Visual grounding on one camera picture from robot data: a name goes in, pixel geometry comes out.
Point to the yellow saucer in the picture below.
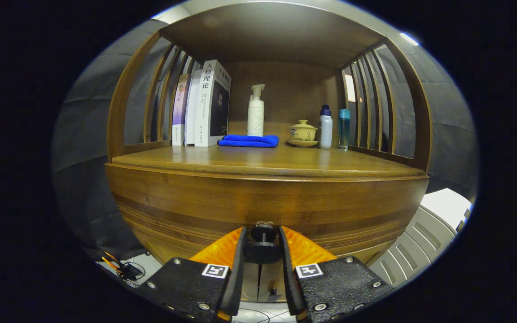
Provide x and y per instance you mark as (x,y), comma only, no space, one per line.
(302,144)

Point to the thick white portrait book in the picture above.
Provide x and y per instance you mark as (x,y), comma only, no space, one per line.
(204,112)

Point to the brown wooden cabinet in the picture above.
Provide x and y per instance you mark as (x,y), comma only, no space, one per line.
(281,85)

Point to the long ceiling light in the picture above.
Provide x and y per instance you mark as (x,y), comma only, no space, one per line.
(409,39)

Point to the brown wooden drawer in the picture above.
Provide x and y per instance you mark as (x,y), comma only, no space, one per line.
(195,202)

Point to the clear teal bottle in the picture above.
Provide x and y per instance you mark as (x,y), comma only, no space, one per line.
(343,132)

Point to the purple book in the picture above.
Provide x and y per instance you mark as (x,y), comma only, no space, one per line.
(178,112)

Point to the black backdrop cloth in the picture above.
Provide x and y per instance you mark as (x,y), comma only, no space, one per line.
(83,157)

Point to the thin white book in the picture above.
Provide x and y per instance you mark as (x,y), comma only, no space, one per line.
(191,116)

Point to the black drawer knob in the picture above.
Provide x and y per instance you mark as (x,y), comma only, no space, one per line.
(263,253)

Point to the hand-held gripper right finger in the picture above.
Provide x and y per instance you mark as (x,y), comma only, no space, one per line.
(285,269)

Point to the white pump bottle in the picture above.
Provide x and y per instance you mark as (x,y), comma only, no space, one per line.
(256,119)

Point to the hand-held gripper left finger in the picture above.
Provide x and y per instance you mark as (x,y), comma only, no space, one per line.
(239,269)

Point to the yellow lidded teacup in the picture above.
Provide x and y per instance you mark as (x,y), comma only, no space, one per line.
(303,132)

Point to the white bottle with blue cap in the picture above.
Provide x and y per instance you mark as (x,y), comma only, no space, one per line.
(325,130)

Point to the blue folded cloth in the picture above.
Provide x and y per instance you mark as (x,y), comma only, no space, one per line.
(247,141)

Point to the wooden countertop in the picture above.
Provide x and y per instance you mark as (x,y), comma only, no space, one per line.
(263,159)

